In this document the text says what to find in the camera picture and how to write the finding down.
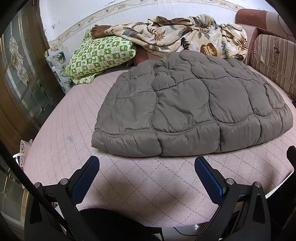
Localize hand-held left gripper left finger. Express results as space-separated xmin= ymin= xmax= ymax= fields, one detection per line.
xmin=24 ymin=156 xmax=100 ymax=241

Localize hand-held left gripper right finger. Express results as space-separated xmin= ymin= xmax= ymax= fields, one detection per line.
xmin=194 ymin=156 xmax=271 ymax=241

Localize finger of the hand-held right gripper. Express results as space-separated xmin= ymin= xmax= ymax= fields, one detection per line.
xmin=286 ymin=146 xmax=296 ymax=168

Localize grey quilted jacket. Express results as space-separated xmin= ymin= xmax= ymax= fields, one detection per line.
xmin=91 ymin=50 xmax=294 ymax=157

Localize pink checked bed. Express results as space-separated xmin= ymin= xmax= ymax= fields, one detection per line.
xmin=23 ymin=62 xmax=296 ymax=229

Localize person's black trousers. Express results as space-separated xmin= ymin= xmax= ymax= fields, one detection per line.
xmin=79 ymin=208 xmax=162 ymax=241

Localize floral gift bag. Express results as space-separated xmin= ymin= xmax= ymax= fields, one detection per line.
xmin=13 ymin=140 xmax=34 ymax=172

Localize striped sofa cushion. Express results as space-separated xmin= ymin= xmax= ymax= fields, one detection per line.
xmin=250 ymin=34 xmax=296 ymax=93

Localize wooden glass door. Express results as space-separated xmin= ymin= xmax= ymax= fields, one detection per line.
xmin=0 ymin=7 xmax=66 ymax=232

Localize patterned foil sheet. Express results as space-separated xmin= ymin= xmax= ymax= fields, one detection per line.
xmin=45 ymin=50 xmax=73 ymax=94

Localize green patterned pillow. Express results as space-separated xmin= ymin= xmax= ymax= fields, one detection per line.
xmin=65 ymin=29 xmax=137 ymax=84

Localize reddish brown sofa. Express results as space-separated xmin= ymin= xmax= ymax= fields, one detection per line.
xmin=235 ymin=9 xmax=296 ymax=66

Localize brown knit cloth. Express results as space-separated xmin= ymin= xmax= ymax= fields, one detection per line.
xmin=91 ymin=25 xmax=110 ymax=39

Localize leaf print blanket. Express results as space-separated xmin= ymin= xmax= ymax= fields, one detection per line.
xmin=107 ymin=14 xmax=248 ymax=61

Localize thin black cable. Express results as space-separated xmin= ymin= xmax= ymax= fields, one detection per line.
xmin=173 ymin=226 xmax=208 ymax=236

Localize thick black cable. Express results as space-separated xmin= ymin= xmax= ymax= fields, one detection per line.
xmin=0 ymin=140 xmax=70 ymax=234

